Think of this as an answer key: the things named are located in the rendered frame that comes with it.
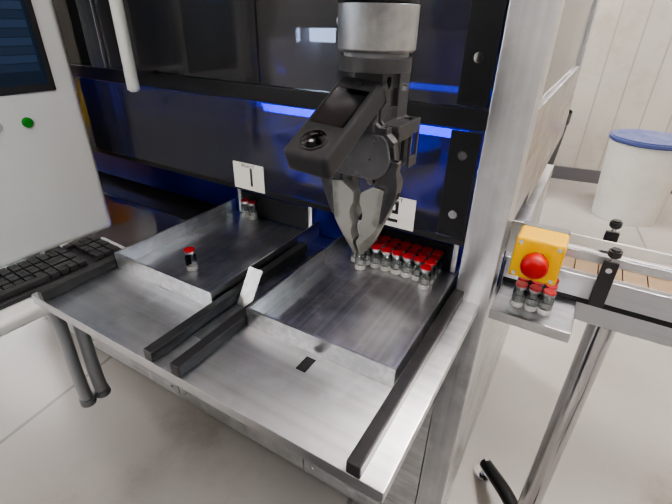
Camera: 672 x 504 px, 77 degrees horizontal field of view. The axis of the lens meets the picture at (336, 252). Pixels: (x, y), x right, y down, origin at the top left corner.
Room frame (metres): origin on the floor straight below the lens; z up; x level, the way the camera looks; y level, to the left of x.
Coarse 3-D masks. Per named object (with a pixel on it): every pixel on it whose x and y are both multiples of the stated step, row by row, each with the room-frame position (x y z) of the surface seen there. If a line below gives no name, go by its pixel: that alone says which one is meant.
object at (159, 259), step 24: (216, 216) 0.95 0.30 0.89; (240, 216) 0.97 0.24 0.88; (144, 240) 0.77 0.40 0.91; (168, 240) 0.82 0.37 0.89; (192, 240) 0.84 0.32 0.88; (216, 240) 0.84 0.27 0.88; (240, 240) 0.84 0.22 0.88; (264, 240) 0.84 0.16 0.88; (288, 240) 0.78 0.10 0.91; (120, 264) 0.71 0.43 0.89; (144, 264) 0.67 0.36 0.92; (168, 264) 0.73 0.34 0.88; (216, 264) 0.73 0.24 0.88; (240, 264) 0.74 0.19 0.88; (264, 264) 0.71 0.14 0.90; (168, 288) 0.64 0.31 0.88; (192, 288) 0.61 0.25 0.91; (216, 288) 0.60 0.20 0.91
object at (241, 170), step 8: (240, 168) 0.89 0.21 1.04; (248, 168) 0.87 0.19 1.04; (256, 168) 0.86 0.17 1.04; (240, 176) 0.89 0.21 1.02; (248, 176) 0.88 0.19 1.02; (256, 176) 0.86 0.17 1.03; (240, 184) 0.89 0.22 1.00; (248, 184) 0.88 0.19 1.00; (256, 184) 0.86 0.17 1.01; (264, 192) 0.85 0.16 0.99
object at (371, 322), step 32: (320, 256) 0.73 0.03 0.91; (288, 288) 0.64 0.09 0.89; (320, 288) 0.65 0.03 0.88; (352, 288) 0.66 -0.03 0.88; (384, 288) 0.66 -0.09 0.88; (416, 288) 0.66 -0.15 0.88; (448, 288) 0.62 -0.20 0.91; (256, 320) 0.54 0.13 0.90; (288, 320) 0.56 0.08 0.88; (320, 320) 0.56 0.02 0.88; (352, 320) 0.56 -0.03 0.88; (384, 320) 0.56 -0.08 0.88; (416, 320) 0.56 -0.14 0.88; (320, 352) 0.47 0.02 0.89; (352, 352) 0.45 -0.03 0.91; (384, 352) 0.49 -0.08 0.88; (384, 384) 0.42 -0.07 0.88
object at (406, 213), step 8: (400, 200) 0.70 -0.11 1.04; (408, 200) 0.69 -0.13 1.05; (400, 208) 0.70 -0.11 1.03; (408, 208) 0.69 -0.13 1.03; (392, 216) 0.70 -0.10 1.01; (400, 216) 0.70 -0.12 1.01; (408, 216) 0.69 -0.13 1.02; (392, 224) 0.70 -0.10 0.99; (400, 224) 0.69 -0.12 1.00; (408, 224) 0.69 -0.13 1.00
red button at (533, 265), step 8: (528, 256) 0.56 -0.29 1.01; (536, 256) 0.56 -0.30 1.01; (544, 256) 0.56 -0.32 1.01; (520, 264) 0.56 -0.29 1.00; (528, 264) 0.55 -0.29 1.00; (536, 264) 0.55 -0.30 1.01; (544, 264) 0.55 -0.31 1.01; (528, 272) 0.55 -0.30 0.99; (536, 272) 0.55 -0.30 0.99; (544, 272) 0.54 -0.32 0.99
